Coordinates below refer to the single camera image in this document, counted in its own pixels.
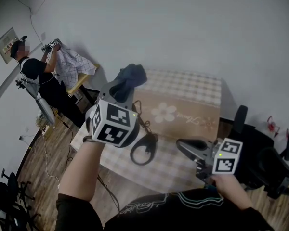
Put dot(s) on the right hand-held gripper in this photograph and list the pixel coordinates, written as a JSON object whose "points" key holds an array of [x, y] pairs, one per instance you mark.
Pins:
{"points": [[227, 160]]}

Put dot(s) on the person's right forearm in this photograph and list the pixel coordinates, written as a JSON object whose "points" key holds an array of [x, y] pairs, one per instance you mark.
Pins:
{"points": [[230, 190]]}

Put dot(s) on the white power strip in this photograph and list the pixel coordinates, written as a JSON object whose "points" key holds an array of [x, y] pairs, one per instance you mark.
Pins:
{"points": [[46, 129]]}

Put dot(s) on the beige checked tablecloth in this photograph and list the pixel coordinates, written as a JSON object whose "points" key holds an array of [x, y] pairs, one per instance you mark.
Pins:
{"points": [[183, 97]]}

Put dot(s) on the grey metal stand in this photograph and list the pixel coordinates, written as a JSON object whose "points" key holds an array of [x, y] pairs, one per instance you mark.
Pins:
{"points": [[44, 106]]}

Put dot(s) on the black office chair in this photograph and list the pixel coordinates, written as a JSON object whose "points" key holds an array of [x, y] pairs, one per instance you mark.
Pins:
{"points": [[260, 148], [10, 198]]}

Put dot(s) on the grey wall panel box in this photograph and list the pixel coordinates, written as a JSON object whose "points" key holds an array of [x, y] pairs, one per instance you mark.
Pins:
{"points": [[6, 44]]}

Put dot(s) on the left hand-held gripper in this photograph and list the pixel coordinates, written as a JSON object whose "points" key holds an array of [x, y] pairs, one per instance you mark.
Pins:
{"points": [[110, 131]]}

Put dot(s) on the light wooden table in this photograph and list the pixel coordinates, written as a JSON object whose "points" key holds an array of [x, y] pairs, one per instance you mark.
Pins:
{"points": [[83, 79]]}

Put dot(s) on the person's left forearm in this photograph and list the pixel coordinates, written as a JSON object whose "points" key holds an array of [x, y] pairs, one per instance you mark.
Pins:
{"points": [[79, 172]]}

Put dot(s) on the person's black printed shirt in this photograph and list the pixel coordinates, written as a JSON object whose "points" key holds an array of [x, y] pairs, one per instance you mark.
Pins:
{"points": [[183, 215]]}

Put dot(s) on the white checked cloth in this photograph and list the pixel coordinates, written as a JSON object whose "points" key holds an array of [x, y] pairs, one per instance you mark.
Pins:
{"points": [[71, 66]]}

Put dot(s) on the dark blue cloth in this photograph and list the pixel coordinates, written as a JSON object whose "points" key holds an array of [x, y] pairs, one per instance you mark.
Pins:
{"points": [[133, 74]]}

